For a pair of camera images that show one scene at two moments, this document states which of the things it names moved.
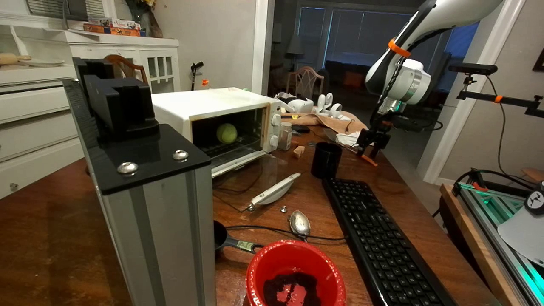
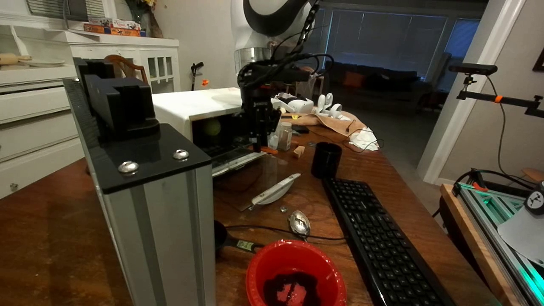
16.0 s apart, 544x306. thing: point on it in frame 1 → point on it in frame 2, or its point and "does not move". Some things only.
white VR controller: [324, 104] does not move
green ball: [226, 133] → [212, 128]
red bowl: [295, 272] does not move
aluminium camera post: [154, 185] does not move
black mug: [326, 158] does not move
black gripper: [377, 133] → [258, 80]
